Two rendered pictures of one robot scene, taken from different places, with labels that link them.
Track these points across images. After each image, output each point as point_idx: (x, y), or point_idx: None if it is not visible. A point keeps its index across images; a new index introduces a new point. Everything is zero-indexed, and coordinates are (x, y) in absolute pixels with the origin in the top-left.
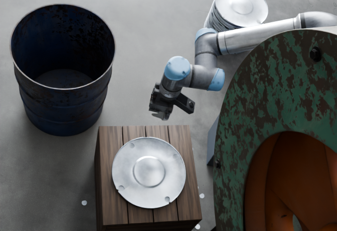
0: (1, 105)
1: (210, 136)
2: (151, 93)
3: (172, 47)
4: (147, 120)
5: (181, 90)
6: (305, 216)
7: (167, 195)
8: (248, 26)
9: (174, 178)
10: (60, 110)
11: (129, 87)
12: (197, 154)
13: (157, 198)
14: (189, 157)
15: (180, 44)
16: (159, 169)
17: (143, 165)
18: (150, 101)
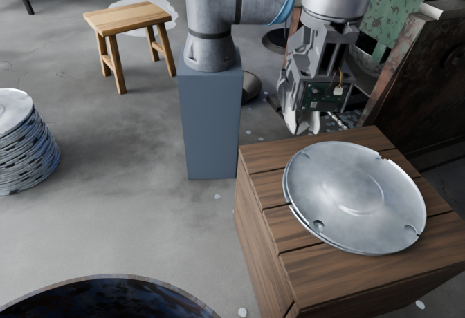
0: None
1: (201, 168)
2: (315, 88)
3: (28, 240)
4: (179, 261)
5: None
6: None
7: (374, 160)
8: (31, 106)
9: (340, 154)
10: None
11: None
12: (223, 188)
13: (387, 173)
14: (295, 142)
15: (25, 227)
16: (340, 173)
17: (349, 198)
18: (338, 91)
